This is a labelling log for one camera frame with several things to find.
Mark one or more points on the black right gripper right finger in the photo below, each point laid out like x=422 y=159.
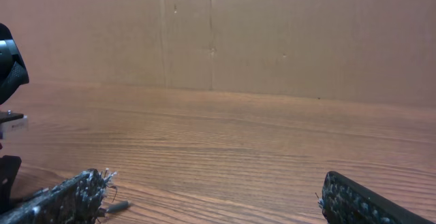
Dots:
x=345 y=201

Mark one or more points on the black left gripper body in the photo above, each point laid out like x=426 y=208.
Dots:
x=9 y=169

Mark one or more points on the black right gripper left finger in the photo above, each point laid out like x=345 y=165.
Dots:
x=76 y=200

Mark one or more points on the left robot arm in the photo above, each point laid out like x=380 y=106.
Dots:
x=13 y=75

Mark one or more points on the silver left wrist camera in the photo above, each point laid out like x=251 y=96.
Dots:
x=13 y=126

